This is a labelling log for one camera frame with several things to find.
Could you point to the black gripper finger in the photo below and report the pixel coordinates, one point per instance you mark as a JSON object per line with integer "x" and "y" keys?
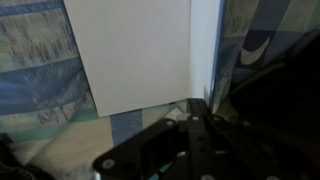
{"x": 198, "y": 109}

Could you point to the blue hardcover textbook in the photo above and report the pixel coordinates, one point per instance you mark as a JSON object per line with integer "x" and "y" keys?
{"x": 143, "y": 53}

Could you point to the blue plaid bed blanket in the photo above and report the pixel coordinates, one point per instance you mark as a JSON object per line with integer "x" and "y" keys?
{"x": 50, "y": 129}

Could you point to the dark clothing pile right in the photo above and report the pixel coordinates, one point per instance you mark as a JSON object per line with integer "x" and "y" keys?
{"x": 287, "y": 98}

